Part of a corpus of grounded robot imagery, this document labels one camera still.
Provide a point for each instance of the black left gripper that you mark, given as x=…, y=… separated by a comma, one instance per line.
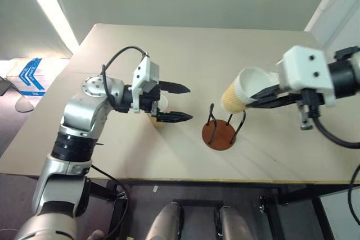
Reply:
x=149, y=101

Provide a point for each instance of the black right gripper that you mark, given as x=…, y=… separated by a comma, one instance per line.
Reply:
x=309, y=105

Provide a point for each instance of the tan ribbed paper cup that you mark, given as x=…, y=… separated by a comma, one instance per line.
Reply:
x=234, y=98
x=163, y=109

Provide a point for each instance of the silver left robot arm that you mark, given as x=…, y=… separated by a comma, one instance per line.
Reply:
x=81, y=110

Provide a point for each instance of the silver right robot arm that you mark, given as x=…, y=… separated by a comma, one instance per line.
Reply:
x=343, y=74

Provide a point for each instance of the grey rounded robot leg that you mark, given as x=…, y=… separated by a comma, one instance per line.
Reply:
x=164, y=223
x=234, y=224

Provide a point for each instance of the white flat panel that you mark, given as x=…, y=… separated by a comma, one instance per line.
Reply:
x=341, y=217

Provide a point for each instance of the cardboard box with blue print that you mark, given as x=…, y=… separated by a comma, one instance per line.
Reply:
x=31, y=77

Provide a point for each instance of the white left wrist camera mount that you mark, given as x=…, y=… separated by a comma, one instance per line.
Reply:
x=142, y=74

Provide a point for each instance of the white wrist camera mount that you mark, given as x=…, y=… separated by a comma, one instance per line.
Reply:
x=142, y=74
x=303, y=68

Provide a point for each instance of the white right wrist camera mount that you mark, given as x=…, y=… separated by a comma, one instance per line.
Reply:
x=303, y=68

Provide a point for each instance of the black metal table frame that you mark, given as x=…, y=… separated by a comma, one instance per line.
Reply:
x=295, y=195

